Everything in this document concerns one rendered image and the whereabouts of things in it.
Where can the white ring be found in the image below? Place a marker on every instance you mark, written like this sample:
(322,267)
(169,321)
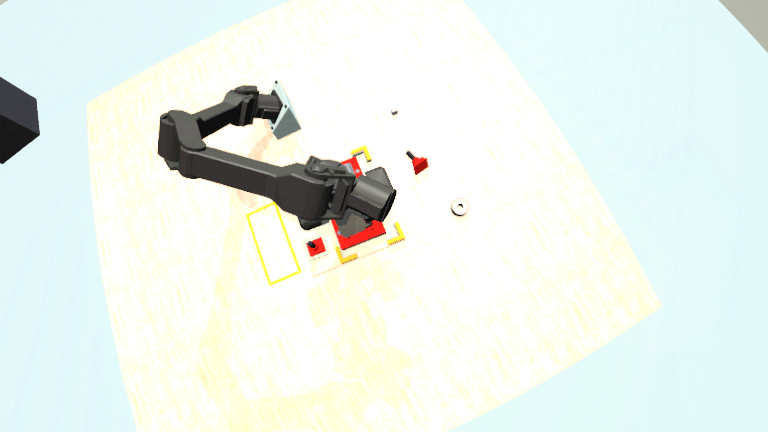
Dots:
(459,212)

